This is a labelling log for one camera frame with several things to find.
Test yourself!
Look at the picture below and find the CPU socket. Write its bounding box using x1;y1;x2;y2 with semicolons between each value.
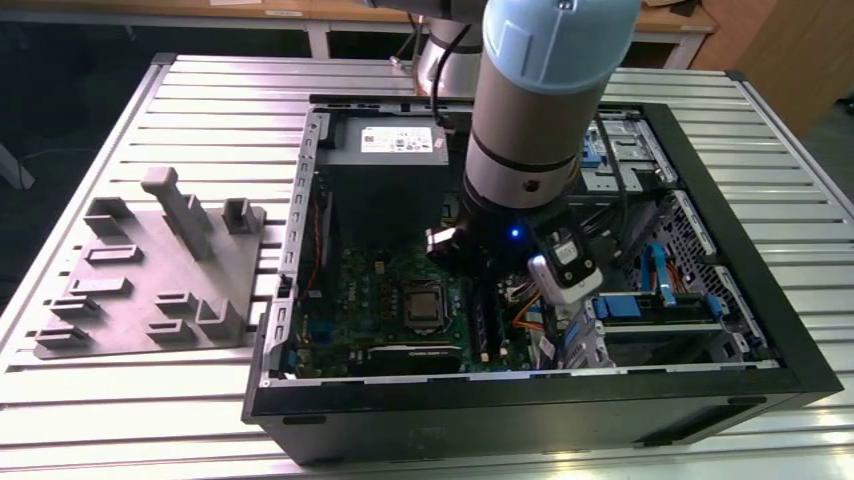
398;278;453;337

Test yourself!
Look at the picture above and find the silver CPU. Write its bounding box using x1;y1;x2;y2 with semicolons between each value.
406;291;446;322

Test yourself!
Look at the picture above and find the grey power supply unit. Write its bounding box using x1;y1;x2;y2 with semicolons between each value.
318;113;469;251

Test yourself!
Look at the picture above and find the green motherboard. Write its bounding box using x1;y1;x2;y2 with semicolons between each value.
293;244;535;376

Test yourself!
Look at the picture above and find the hard disk in blue carrier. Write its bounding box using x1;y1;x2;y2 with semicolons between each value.
590;292;726;326

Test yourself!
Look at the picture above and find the black graphics card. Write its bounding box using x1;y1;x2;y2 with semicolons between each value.
365;341;463;375

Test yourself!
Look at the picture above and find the blue drive latch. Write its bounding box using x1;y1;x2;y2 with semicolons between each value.
581;130;606;169

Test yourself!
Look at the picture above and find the metal disk bay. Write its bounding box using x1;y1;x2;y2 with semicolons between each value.
564;294;769;371

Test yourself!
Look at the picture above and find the black PC case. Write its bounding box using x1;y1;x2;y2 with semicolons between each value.
239;92;846;469

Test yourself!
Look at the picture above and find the metal drive cage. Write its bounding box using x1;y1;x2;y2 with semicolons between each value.
577;112;676;201

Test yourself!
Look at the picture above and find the grey parts rack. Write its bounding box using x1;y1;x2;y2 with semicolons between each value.
24;166;270;361

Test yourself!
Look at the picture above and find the wooden desk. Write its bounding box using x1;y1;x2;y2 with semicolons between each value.
0;0;720;69

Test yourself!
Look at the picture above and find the brown wooden cabinet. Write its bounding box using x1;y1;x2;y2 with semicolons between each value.
693;0;854;136

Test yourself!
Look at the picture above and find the grey chair leg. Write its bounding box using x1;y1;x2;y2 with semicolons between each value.
0;143;36;191

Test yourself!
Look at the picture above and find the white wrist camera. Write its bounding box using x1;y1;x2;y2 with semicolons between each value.
526;227;605;305

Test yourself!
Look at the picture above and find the orange wire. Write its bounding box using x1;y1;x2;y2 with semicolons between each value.
511;294;555;332

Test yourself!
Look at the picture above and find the blue data wire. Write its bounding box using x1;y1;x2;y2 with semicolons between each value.
638;243;680;307

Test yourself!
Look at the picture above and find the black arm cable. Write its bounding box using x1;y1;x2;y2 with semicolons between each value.
429;29;462;134

